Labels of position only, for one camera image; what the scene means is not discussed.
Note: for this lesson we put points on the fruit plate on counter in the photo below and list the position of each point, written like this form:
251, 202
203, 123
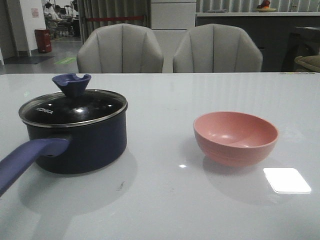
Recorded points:
265, 7

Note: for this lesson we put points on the grey kitchen counter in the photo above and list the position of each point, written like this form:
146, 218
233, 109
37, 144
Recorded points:
270, 31

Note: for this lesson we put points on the glass pot lid blue knob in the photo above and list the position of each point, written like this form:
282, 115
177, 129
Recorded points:
73, 106

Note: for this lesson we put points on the seated person in white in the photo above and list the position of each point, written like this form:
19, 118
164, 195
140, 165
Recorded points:
52, 15

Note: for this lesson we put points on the olive cushion seat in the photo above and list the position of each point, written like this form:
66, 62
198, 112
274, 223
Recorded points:
308, 63

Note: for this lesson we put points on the grey pleated curtain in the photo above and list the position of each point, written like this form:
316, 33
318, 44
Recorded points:
109, 9

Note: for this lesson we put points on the beige chair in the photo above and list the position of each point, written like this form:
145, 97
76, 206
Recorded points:
121, 49
217, 48

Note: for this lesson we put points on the right beige chair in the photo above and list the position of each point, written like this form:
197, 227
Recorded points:
217, 48

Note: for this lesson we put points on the white drawer cabinet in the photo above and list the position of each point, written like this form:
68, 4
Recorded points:
172, 14

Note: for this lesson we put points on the left beige chair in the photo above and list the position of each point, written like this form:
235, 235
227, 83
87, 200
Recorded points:
121, 49

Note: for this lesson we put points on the pink plastic bowl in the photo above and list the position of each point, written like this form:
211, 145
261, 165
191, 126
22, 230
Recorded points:
235, 139

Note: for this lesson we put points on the red barrier belt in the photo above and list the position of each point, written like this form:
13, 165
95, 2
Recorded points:
123, 18

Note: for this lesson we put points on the dark blue saucepan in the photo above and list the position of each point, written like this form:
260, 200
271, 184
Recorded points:
70, 150

